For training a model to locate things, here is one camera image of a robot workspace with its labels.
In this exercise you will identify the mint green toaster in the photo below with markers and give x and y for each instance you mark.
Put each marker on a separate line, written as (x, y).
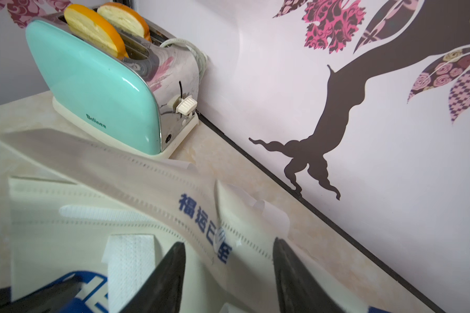
(144, 104)

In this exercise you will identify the front bread slice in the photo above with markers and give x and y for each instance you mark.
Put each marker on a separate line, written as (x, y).
(93, 28)

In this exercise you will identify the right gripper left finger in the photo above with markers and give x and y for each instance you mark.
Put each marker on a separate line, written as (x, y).
(162, 292)

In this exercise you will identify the rear bread slice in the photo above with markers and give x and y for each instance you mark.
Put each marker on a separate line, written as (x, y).
(126, 19)

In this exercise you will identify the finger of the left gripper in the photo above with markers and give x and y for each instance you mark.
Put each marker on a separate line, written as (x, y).
(49, 299)

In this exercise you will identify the bread slice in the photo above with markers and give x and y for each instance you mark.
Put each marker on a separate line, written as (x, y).
(126, 19)
(93, 28)

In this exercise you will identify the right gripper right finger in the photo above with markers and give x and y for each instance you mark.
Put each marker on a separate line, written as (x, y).
(297, 290)

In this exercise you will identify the takeout bag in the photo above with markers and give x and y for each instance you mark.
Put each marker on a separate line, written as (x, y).
(113, 216)

